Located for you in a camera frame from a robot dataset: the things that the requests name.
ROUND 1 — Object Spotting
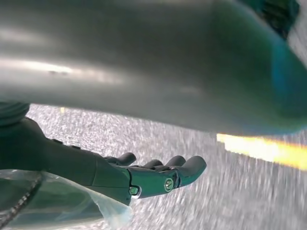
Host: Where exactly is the clear plastic film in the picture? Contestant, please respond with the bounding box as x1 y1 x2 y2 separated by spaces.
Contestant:
0 169 133 230

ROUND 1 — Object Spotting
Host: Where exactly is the yellow floor tape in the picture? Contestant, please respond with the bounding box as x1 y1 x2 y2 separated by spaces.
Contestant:
216 132 307 172

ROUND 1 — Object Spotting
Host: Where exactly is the braided black cable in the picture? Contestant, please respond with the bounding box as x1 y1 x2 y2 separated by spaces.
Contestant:
0 173 46 230

